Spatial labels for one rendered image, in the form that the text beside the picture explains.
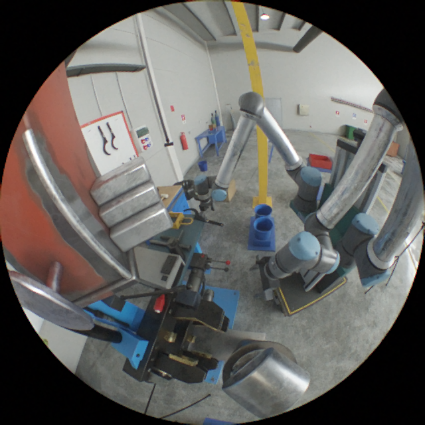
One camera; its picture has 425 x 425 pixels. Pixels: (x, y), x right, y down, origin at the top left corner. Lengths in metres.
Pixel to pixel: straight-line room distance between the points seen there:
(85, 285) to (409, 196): 0.62
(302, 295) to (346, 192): 1.45
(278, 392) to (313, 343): 1.84
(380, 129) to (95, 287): 0.62
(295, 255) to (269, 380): 0.31
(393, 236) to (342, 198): 0.23
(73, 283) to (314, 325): 2.15
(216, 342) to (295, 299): 0.96
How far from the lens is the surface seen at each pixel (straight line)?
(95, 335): 0.88
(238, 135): 0.77
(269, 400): 0.34
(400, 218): 0.55
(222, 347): 1.82
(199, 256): 1.15
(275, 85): 10.77
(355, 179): 0.51
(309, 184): 0.98
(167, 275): 0.95
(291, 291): 1.79
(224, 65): 11.03
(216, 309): 0.99
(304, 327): 2.10
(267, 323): 1.99
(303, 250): 0.42
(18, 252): 0.15
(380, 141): 0.52
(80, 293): 0.17
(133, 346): 0.97
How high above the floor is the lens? 1.96
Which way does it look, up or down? 40 degrees down
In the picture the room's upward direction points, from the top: 13 degrees counter-clockwise
